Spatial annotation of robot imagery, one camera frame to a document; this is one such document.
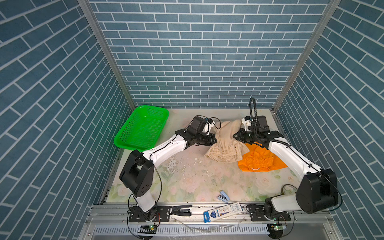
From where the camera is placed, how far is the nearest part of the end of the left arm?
627mm

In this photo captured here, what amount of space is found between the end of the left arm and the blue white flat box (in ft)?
1.13

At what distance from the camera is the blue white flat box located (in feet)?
2.41
